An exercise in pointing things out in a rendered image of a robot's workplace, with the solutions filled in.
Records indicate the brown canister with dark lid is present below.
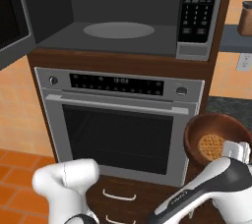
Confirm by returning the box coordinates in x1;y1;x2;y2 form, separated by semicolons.
236;0;252;37

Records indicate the white curved drawer handle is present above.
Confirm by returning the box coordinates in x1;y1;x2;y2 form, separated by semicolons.
104;214;138;224
101;188;138;202

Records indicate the oven door with dark window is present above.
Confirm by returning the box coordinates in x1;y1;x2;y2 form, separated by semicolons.
43;91;200;189

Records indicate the dark wood appliance cabinet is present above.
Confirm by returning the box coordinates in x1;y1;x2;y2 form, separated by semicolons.
27;0;238;224

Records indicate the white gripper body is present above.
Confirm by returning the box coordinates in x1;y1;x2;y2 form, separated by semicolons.
221;140;252;164

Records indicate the round golden waffle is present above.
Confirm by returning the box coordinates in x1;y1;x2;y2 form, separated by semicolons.
197;134;226;162

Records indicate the dark wood drawer front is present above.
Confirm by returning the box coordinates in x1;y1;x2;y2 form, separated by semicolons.
86;174;198;224

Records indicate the grey microwave turntable plate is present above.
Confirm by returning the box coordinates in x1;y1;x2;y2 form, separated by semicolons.
83;21;156;40

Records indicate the black and silver microwave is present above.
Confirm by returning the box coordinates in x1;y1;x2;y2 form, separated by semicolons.
13;0;227;62

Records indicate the stainless steel wall oven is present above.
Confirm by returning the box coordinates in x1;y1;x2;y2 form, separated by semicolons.
33;66;207;189

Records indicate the silver oven door handle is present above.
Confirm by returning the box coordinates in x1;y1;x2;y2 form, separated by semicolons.
44;93;190;116

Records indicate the grey wall shelf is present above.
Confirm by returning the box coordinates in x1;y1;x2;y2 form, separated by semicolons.
219;25;252;54

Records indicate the white wall outlet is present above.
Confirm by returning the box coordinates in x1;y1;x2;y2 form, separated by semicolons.
235;52;252;73

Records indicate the dark microwave door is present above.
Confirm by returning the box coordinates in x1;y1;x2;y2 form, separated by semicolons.
0;0;36;72

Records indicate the brown wooden bowl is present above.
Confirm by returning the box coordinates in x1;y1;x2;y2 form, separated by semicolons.
182;113;252;167

